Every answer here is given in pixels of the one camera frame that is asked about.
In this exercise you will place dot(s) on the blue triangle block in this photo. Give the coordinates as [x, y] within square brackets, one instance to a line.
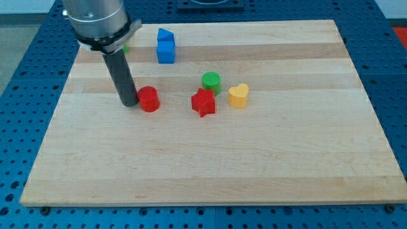
[165, 35]

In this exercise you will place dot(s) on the red star block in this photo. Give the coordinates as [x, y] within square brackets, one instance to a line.
[203, 102]

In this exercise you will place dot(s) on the wooden board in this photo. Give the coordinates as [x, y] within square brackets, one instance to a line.
[307, 136]

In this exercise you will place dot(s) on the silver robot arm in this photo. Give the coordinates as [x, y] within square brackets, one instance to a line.
[100, 25]

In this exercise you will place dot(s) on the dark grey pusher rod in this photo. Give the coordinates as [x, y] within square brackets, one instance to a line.
[119, 70]

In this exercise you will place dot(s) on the blue cube block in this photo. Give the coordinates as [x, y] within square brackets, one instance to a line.
[166, 52]

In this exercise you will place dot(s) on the green cylinder block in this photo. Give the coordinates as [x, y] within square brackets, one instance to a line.
[211, 81]

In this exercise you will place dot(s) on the yellow heart block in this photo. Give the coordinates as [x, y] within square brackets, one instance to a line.
[238, 96]

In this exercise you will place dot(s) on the red cylinder block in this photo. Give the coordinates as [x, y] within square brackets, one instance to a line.
[148, 98]

